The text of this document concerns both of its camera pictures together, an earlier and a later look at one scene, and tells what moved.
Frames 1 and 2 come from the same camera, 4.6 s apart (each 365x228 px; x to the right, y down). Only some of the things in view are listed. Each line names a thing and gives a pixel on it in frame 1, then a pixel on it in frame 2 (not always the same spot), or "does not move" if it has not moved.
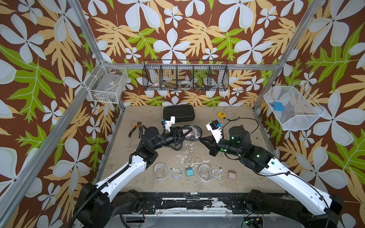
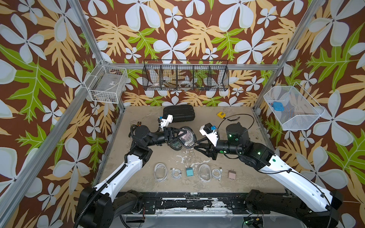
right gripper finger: x=209 y=141 → x=209 y=145
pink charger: x=232 y=174 does not move
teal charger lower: x=189 y=171 does not move
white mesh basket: x=301 y=111 does not move
